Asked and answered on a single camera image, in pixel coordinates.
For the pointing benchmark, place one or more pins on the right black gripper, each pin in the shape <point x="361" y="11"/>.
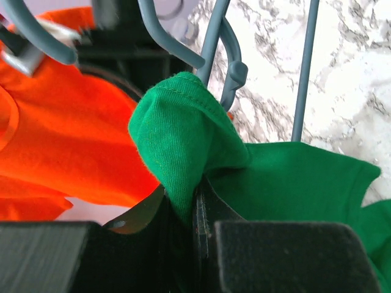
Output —
<point x="121" y="51"/>

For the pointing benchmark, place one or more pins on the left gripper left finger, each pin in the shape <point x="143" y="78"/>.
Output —
<point x="48" y="257"/>

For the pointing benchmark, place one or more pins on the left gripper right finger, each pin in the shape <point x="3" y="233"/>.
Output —
<point x="289" y="257"/>

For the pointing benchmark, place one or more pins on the blue grey plastic hanger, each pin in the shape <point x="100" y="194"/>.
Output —
<point x="218" y="29"/>

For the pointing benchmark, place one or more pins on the green t shirt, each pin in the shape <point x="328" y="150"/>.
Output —
<point x="182" y="134"/>

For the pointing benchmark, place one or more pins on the orange t shirt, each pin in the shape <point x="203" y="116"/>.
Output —
<point x="65" y="135"/>

